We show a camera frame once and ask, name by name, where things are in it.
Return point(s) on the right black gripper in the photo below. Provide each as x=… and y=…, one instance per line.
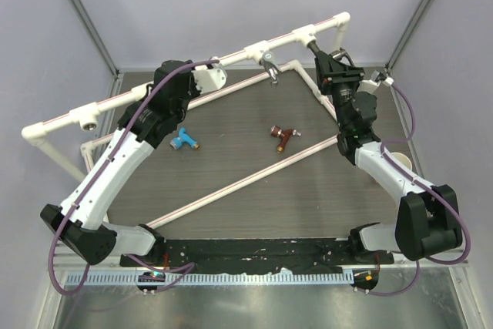
x=325, y=65

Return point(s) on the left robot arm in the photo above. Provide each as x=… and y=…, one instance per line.
x=78, y=221

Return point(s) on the white PVC pipe frame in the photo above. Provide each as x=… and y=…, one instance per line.
x=242, y=69

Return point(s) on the dark bronze faucet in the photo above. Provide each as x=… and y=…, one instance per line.
x=337, y=54

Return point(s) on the red-brown faucet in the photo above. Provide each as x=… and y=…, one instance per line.
x=283, y=135

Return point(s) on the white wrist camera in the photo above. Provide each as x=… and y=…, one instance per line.
x=372, y=84
x=209, y=80

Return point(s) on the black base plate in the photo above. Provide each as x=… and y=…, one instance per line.
x=263, y=256

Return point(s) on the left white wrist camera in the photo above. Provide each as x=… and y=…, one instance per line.
x=209, y=80

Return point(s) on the paper cup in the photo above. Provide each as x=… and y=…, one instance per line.
x=401, y=162

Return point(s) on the chrome faucet on frame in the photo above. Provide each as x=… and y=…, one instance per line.
x=267, y=61

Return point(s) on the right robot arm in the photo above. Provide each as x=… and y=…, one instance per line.
x=428, y=221

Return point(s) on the blue plastic faucet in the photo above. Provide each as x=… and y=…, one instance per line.
x=182, y=139

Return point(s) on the slotted cable duct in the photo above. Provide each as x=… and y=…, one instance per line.
x=285, y=277

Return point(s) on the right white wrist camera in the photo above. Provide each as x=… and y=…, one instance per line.
x=372, y=84

